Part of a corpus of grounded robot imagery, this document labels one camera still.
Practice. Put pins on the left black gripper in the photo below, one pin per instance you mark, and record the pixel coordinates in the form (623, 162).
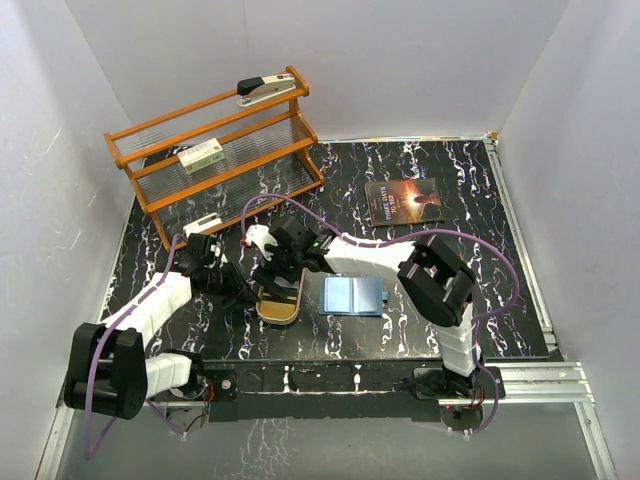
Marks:
(242, 296)

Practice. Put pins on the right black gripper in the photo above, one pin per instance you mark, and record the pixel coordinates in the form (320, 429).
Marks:
(267, 272)

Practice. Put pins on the blue leather card holder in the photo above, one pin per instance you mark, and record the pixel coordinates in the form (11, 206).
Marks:
(352, 296)

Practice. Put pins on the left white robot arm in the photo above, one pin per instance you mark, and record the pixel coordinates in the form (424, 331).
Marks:
(109, 372)

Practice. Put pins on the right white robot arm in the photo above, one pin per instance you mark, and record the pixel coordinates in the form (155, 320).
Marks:
(435, 280)

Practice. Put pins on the white card on rack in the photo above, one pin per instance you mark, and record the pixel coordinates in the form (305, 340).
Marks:
(201, 225)

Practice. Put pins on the orange wooden three-tier rack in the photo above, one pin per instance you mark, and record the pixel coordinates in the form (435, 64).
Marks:
(267, 149)

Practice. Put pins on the green and white small box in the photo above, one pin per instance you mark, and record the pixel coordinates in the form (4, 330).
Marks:
(202, 155)

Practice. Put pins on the dark book with sunset cover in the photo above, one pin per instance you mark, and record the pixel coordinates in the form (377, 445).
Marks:
(404, 202)

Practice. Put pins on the black and beige stapler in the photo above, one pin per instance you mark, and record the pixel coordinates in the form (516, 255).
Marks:
(255, 90)

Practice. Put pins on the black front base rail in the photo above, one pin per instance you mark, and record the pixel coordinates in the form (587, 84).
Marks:
(418, 389)

